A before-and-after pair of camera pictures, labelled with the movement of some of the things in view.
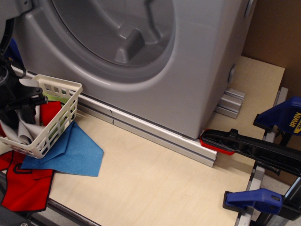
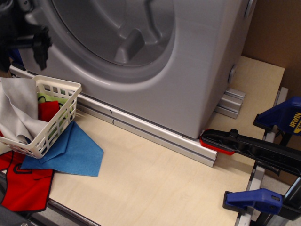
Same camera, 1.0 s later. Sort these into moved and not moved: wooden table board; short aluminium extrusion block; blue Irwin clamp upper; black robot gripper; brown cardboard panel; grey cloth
Moved: grey cloth; black robot gripper
Not moved: brown cardboard panel; short aluminium extrusion block; wooden table board; blue Irwin clamp upper
